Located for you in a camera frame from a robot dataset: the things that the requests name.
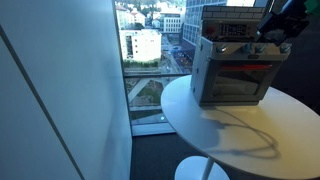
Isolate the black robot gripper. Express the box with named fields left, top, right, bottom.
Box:
left=256, top=0, right=309, bottom=46

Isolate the grey toy oven stove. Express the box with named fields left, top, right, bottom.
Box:
left=191, top=5, right=291, bottom=106

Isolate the round white table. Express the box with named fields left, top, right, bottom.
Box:
left=161, top=76, right=320, bottom=180

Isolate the white table base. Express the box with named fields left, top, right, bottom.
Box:
left=174, top=156, right=230, bottom=180

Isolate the red oven door handle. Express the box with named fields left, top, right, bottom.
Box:
left=221, top=65, right=272, bottom=71

